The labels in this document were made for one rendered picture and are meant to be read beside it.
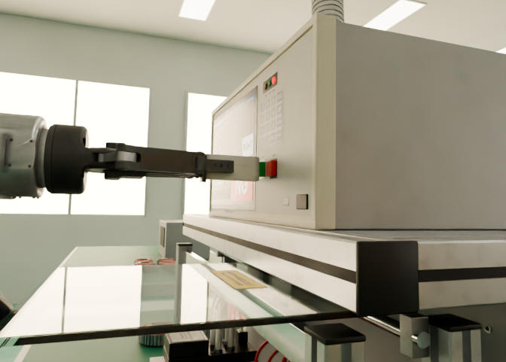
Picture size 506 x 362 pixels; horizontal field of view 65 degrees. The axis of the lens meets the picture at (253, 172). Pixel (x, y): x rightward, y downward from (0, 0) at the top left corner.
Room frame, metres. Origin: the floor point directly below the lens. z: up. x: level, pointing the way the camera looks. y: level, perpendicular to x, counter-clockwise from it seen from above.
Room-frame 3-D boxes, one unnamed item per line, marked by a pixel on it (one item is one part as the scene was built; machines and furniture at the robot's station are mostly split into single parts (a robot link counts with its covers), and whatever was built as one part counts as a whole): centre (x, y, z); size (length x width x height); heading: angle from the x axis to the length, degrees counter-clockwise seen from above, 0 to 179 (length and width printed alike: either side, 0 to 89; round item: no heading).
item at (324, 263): (0.64, -0.16, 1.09); 0.68 x 0.44 x 0.05; 19
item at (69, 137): (0.44, 0.18, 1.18); 0.09 x 0.08 x 0.07; 109
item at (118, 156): (0.41, 0.15, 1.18); 0.05 x 0.05 x 0.02; 17
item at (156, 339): (1.17, 0.26, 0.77); 0.11 x 0.11 x 0.04
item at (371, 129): (0.63, -0.17, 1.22); 0.44 x 0.39 x 0.20; 19
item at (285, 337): (0.57, 0.04, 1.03); 0.62 x 0.01 x 0.03; 19
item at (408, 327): (0.60, -0.03, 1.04); 0.62 x 0.02 x 0.03; 19
